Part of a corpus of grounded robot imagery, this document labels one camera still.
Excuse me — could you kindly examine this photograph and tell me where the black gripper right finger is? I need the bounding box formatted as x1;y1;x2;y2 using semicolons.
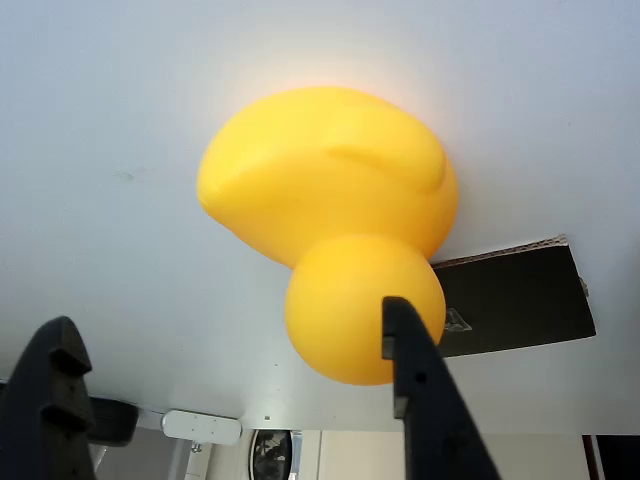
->
381;295;501;480

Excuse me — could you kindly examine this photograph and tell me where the black cardboard square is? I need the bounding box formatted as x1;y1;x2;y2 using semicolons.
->
429;233;598;359

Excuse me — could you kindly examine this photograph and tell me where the round glass appliance door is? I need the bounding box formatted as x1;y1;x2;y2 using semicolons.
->
248;428;303;480

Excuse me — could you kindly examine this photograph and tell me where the black zip case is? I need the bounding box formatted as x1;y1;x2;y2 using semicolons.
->
86;397;140;447

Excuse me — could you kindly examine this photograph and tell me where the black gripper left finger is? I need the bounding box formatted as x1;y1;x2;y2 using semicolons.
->
0;315;97;480

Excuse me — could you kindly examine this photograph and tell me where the yellow rubber duck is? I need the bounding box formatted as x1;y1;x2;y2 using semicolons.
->
196;85;460;388

